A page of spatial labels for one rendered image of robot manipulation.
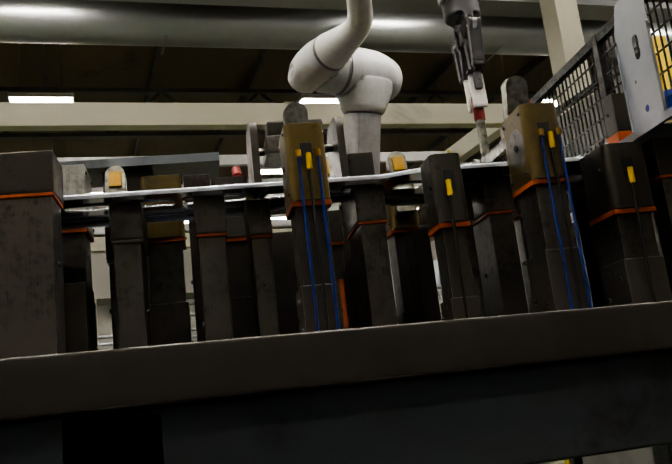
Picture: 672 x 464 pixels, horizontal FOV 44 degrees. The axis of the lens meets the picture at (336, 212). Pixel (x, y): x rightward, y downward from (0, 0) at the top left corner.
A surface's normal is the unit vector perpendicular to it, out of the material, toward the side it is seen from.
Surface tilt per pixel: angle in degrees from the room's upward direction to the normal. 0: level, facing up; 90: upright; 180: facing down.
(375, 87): 109
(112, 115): 90
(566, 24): 90
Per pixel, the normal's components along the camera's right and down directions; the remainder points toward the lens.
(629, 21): -0.98, 0.07
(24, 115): 0.29, -0.25
